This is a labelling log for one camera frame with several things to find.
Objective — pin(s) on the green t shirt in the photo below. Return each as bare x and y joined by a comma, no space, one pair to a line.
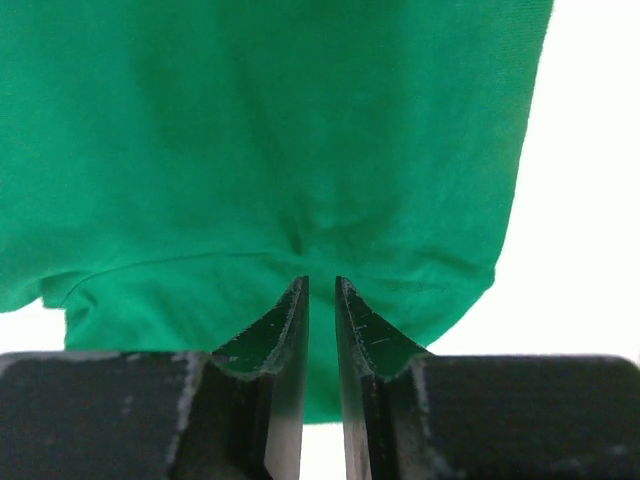
169,167

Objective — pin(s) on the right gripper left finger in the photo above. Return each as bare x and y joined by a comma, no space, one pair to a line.
234,413

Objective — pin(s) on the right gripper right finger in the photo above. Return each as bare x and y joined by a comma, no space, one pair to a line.
411,414

